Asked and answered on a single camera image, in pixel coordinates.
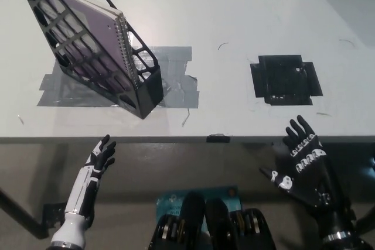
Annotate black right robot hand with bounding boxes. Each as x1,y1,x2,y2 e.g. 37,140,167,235
259,114,357,235

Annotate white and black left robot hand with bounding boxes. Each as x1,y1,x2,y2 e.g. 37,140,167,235
64,134,117,222

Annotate purple spiral notebook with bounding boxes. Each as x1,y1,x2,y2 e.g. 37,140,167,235
25,0,139,92

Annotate teal robot torso label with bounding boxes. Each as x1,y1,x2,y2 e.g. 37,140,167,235
155,185,244,218

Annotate black lattice file shelf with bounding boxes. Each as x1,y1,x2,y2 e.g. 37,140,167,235
12,0,164,120

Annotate black robot torso blocks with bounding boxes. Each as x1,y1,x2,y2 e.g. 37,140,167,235
148,191,278,250

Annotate dark blue rounded object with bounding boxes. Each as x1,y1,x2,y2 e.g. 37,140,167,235
362,156,375,188

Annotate thin black table leg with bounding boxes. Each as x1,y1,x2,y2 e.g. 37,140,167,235
351,208,375,231

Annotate crumpled black floor tape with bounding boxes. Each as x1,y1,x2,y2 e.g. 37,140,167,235
42,201,67,229

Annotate thick black table leg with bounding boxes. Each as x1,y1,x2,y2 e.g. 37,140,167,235
0,187,50,239

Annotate black tape patch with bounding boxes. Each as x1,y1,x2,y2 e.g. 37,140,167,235
250,54,324,106

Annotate grey tape patch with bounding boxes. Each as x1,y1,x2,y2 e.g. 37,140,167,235
36,45,200,109

